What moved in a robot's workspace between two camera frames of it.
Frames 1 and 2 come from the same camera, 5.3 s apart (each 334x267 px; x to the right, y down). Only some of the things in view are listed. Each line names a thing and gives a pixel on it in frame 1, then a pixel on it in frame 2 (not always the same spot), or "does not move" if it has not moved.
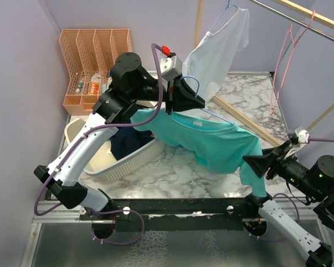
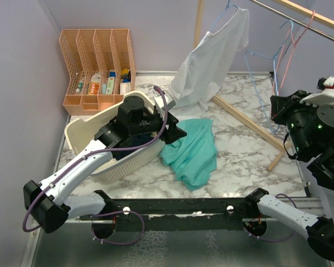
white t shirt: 207,65 does not move
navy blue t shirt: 127,139 does not move
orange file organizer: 89,55 does not move
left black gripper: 181,97 → 173,132
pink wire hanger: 271,108 does not move
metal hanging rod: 300,24 does not move
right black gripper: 270,157 → 281,104
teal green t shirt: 220,144 → 194,156
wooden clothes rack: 318,18 does not move
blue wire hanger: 198,86 → 274,58
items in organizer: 93,86 does not move
